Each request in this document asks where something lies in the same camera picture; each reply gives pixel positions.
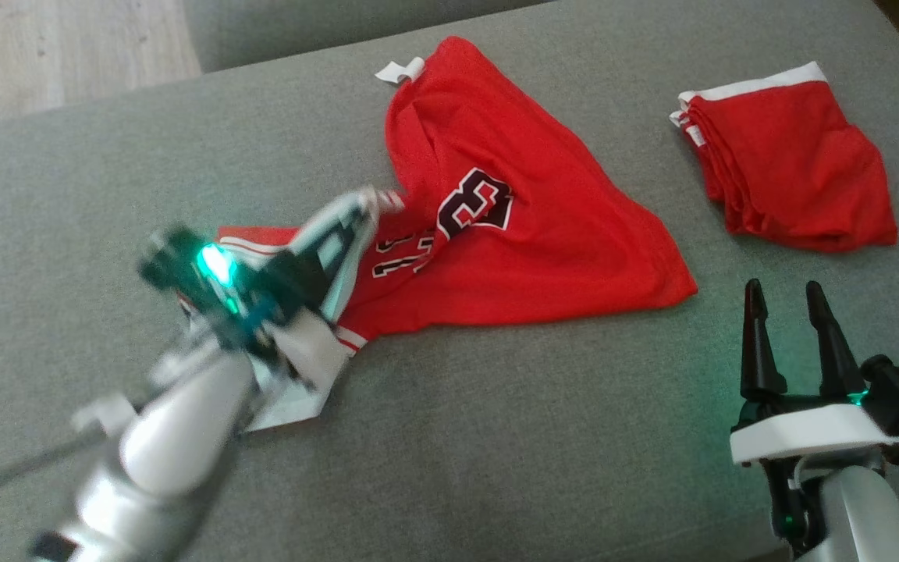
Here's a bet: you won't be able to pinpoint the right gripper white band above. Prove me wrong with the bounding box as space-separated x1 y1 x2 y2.
729 279 899 468

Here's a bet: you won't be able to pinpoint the red shorts with white stripes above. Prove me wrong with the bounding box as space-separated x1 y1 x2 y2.
669 61 899 253

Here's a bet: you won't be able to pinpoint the red and white basketball jersey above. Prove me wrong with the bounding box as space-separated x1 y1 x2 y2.
176 35 698 432

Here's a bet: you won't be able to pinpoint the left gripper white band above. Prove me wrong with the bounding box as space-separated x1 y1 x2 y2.
251 195 378 391

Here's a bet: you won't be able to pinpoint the white tape tag on cable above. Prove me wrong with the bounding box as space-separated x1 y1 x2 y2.
71 394 134 434

